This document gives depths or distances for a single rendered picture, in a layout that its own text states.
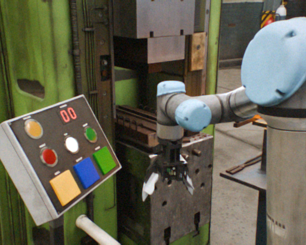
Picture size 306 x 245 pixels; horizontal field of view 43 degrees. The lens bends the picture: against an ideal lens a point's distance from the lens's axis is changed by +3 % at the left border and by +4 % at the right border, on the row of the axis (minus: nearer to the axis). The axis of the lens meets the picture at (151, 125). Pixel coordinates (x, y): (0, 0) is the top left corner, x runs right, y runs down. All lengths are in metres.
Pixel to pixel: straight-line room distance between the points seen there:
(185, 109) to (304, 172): 0.36
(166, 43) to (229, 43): 8.04
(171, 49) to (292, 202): 1.03
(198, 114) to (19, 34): 1.06
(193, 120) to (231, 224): 2.00
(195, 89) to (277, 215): 1.31
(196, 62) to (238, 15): 7.82
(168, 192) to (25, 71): 0.81
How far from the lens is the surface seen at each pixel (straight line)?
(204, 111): 0.89
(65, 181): 1.07
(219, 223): 2.82
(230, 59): 9.60
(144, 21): 1.43
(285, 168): 0.60
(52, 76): 1.44
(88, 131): 1.21
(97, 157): 1.19
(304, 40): 0.54
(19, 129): 1.04
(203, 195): 1.82
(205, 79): 1.92
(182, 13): 1.56
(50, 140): 1.09
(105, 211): 1.71
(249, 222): 2.88
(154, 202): 1.59
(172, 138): 1.01
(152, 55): 1.47
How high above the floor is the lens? 1.49
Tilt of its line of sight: 18 degrees down
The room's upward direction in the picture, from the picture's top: straight up
